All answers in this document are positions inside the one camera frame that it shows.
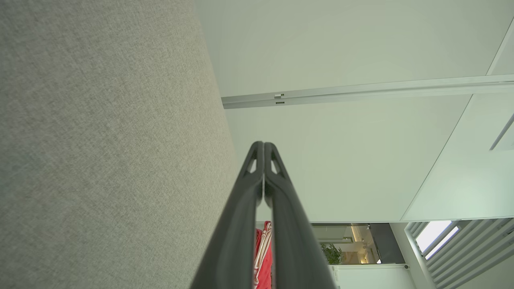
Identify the red jersey with white trim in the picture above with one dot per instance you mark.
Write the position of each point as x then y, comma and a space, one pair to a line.
263, 261

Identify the bright ceiling light panel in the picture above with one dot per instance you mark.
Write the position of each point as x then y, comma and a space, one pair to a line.
431, 233

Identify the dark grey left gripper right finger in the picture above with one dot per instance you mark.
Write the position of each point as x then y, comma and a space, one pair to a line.
297, 249

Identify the green potted plant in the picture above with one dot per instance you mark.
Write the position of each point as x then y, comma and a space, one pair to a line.
332, 253

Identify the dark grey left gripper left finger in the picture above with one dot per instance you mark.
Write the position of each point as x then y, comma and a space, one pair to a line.
233, 241

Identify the warm lit shelf niche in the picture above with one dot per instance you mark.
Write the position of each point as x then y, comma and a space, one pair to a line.
357, 251

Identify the dark grey pillar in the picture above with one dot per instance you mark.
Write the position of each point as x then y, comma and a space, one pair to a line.
387, 243

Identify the grey ceiling slats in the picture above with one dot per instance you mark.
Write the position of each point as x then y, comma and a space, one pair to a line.
478, 261

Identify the white cabinet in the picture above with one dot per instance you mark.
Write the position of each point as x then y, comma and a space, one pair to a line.
373, 279

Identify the grey partition post with latch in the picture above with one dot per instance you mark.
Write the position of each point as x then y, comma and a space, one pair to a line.
361, 89

